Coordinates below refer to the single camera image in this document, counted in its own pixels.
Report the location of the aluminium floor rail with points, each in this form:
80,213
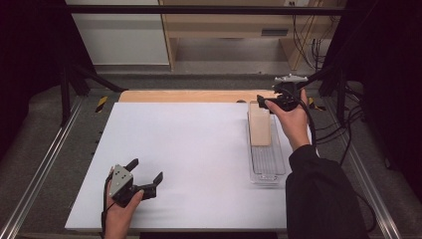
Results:
40,166
368,172

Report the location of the yellow black striped tape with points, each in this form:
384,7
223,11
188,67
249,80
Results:
313,103
101,104

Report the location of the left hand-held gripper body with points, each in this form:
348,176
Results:
120,179

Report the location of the person's right hand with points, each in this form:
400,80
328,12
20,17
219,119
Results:
293,126

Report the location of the white cabinet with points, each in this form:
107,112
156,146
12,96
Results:
119,40

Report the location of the black curtain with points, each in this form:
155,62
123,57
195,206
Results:
391,83
30,66

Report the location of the person's left hand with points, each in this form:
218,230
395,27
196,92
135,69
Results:
119,219

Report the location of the light wooden desk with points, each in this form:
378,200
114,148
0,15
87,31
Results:
215,25

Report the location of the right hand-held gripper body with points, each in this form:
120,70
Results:
288,93

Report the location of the white table cover sheet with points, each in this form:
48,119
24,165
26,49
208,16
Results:
182,149

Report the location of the beige phone case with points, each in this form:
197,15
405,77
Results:
259,126

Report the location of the clear plastic tray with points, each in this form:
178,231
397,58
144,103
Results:
267,162

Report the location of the black metal stand legs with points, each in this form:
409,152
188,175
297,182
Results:
66,93
340,89

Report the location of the black horizontal frame bar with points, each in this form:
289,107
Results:
132,9

